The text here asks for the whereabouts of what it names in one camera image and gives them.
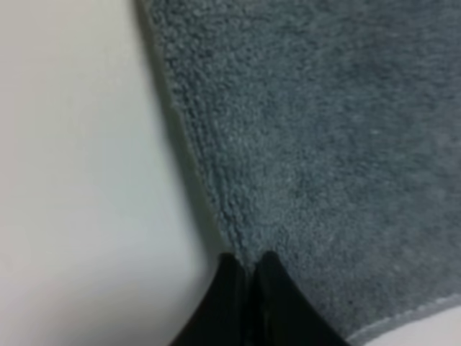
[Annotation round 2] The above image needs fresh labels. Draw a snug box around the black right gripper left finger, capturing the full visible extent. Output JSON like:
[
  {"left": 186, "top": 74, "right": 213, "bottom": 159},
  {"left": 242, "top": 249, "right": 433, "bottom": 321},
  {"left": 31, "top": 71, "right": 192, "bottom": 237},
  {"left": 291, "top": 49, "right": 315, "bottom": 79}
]
[{"left": 171, "top": 253, "right": 246, "bottom": 346}]

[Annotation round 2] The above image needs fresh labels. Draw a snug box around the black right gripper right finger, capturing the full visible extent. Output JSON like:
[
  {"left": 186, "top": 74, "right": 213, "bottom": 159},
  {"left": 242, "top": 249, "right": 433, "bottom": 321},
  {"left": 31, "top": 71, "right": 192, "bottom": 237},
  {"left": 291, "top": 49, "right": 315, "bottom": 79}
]
[{"left": 251, "top": 252, "right": 347, "bottom": 346}]

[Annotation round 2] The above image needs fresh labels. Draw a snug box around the grey towel with orange stripes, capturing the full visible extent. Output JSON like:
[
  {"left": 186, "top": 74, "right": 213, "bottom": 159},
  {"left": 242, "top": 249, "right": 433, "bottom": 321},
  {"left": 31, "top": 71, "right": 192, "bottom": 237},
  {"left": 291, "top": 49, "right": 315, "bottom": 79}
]
[{"left": 137, "top": 1, "right": 460, "bottom": 345}]

